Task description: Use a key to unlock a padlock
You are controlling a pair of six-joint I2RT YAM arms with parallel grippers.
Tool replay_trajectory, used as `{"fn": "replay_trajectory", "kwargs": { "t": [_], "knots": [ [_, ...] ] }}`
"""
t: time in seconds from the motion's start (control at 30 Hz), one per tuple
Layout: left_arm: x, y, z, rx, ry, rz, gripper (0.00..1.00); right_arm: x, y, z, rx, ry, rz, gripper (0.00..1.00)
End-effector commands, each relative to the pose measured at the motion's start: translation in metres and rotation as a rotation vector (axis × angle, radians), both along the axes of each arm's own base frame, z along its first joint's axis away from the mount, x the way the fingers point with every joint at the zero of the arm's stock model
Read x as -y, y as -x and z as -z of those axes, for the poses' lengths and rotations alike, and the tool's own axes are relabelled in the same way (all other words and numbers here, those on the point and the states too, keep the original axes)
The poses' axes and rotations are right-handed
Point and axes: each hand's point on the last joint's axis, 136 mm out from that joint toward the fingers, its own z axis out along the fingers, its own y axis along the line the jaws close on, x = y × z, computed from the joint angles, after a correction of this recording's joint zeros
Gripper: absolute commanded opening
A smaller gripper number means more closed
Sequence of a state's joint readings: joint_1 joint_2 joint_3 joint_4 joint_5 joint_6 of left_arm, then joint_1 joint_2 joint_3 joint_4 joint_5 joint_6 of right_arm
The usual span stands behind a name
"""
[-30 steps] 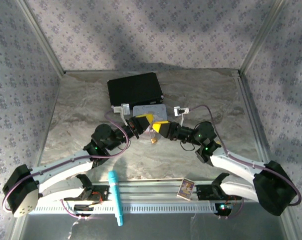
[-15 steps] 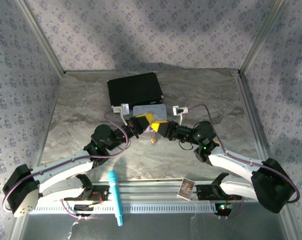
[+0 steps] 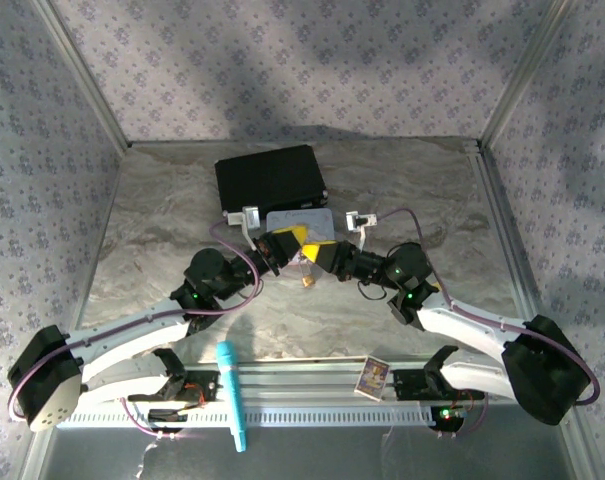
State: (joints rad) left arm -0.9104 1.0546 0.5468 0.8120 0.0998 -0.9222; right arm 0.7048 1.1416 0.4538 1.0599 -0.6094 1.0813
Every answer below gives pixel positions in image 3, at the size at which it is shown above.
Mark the turquoise marker pen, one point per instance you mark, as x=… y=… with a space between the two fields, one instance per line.
x=231 y=385

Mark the brass padlock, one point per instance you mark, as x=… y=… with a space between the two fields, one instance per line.
x=308 y=281

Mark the grey metal sheet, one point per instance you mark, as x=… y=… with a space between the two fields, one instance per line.
x=332 y=456

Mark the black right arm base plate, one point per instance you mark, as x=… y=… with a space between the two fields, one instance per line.
x=407 y=385

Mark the aluminium table side rail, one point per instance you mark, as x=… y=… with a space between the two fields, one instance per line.
x=502 y=225

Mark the aluminium frame post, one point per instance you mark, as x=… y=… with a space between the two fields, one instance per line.
x=527 y=75

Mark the black right controller board with LEDs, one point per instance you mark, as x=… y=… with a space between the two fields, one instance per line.
x=447 y=422

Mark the aluminium rail beam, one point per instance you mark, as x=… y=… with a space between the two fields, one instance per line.
x=307 y=380

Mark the small printed card box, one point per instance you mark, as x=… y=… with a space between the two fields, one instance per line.
x=373 y=378

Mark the black left controller board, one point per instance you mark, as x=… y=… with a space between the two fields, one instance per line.
x=167 y=416

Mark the black rectangular case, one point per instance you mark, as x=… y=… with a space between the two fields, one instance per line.
x=267 y=177

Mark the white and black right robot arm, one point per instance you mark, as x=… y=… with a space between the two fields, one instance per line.
x=462 y=325

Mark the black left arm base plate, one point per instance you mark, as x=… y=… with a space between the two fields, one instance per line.
x=207 y=388

